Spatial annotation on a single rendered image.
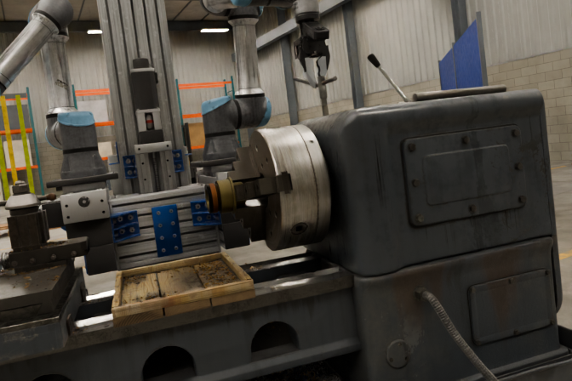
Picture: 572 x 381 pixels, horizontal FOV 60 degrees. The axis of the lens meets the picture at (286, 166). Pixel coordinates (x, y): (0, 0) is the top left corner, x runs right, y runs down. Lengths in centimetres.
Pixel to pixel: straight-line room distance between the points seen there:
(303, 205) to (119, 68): 111
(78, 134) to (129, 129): 25
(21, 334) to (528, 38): 1265
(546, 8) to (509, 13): 92
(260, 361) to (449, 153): 66
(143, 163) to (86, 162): 22
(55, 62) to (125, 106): 28
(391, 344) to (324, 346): 16
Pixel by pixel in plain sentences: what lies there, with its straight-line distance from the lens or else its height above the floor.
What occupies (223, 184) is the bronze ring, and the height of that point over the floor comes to 111.
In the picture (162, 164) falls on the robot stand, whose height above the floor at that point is 117.
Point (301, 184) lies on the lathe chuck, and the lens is 115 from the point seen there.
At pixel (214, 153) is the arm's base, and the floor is 119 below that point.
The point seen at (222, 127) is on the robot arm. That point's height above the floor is 128.
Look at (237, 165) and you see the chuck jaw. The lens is 131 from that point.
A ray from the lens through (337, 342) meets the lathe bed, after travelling 126.
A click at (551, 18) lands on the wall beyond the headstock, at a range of 1278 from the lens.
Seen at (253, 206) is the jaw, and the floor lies 104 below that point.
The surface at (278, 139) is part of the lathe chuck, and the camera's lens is 120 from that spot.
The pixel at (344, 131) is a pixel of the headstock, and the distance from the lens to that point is 115.
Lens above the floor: 120
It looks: 3 degrees down
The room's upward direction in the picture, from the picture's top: 7 degrees counter-clockwise
